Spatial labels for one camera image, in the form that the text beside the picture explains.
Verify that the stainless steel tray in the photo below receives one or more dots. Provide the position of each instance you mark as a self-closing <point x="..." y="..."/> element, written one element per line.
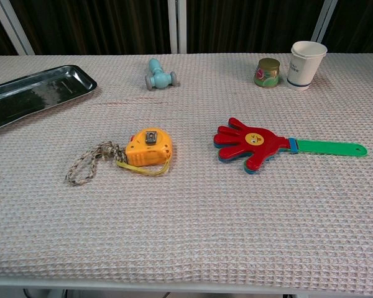
<point x="34" y="93"/>

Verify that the white paper cup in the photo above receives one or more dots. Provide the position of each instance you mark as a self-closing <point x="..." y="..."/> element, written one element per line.
<point x="304" y="68"/>

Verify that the white aluminium frame post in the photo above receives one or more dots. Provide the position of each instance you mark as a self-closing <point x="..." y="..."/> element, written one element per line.
<point x="14" y="29"/>
<point x="177" y="28"/>
<point x="324" y="18"/>

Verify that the light blue toy hammer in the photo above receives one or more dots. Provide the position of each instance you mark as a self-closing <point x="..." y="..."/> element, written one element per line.
<point x="160" y="79"/>

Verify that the small green printed can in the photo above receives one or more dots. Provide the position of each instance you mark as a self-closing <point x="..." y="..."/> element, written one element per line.
<point x="267" y="76"/>

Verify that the pink waffle weave tablecloth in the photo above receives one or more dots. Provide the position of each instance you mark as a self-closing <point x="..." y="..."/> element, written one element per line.
<point x="205" y="217"/>

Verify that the black curtain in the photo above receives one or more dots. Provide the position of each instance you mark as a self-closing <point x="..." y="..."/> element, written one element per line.
<point x="96" y="25"/>

